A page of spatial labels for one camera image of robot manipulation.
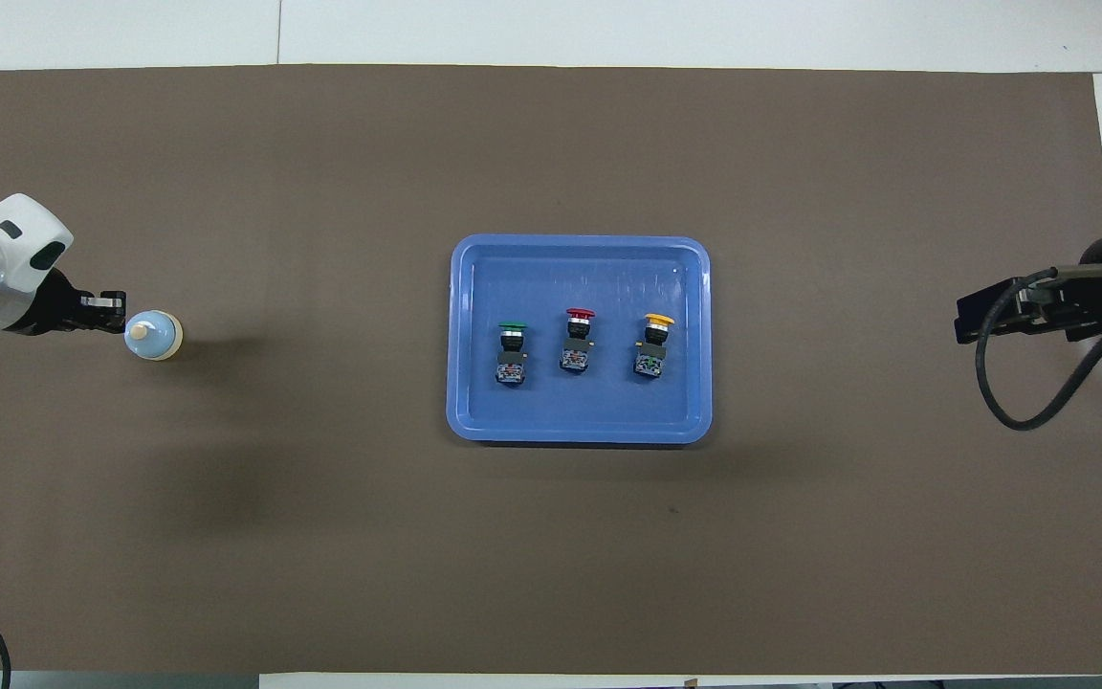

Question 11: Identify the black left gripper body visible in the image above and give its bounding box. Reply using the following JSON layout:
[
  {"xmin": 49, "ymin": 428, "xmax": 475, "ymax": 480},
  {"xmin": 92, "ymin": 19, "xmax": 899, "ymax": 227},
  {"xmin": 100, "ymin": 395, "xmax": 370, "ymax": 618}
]
[{"xmin": 0, "ymin": 267, "xmax": 85, "ymax": 338}]

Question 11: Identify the yellow push button switch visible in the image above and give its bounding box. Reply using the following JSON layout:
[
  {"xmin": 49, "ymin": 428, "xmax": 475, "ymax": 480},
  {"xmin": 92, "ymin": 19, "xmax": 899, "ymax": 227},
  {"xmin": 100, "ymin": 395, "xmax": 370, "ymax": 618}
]
[{"xmin": 634, "ymin": 313, "xmax": 676, "ymax": 380}]

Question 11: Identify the green push button switch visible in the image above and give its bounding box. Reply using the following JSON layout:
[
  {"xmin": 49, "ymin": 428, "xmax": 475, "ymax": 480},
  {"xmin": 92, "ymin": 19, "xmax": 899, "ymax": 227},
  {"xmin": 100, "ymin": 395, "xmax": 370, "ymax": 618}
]
[{"xmin": 495, "ymin": 322, "xmax": 530, "ymax": 389}]

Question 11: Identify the red push button switch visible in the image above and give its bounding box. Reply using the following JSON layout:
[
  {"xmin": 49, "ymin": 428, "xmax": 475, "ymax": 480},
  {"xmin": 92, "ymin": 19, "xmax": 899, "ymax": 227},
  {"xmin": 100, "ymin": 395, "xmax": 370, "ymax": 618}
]
[{"xmin": 561, "ymin": 308, "xmax": 599, "ymax": 375}]

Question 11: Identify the blue plastic tray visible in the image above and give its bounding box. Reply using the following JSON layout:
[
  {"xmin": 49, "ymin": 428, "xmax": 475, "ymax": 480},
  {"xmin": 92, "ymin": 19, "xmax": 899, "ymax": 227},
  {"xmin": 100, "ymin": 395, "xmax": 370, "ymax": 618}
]
[{"xmin": 446, "ymin": 234, "xmax": 713, "ymax": 446}]

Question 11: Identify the brown table mat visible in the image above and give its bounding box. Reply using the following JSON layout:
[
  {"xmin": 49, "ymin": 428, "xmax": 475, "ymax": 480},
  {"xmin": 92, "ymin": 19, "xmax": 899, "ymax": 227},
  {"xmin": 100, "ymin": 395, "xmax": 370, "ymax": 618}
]
[{"xmin": 0, "ymin": 63, "xmax": 1102, "ymax": 676}]

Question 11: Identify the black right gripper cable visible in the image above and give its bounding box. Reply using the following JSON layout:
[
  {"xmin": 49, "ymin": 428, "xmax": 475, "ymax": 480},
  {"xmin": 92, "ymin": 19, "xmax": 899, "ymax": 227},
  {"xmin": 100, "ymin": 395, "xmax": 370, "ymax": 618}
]
[{"xmin": 975, "ymin": 265, "xmax": 1102, "ymax": 433}]

